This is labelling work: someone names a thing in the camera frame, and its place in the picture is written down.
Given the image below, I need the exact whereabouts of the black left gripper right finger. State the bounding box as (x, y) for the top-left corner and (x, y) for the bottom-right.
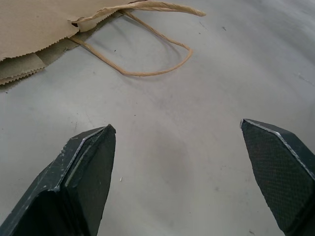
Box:
(240, 118), (315, 236)

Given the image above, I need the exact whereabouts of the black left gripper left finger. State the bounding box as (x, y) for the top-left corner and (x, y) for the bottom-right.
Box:
(0, 123), (117, 236)

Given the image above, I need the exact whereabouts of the brown paper bag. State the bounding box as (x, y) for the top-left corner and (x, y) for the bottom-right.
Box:
(0, 0), (207, 86)

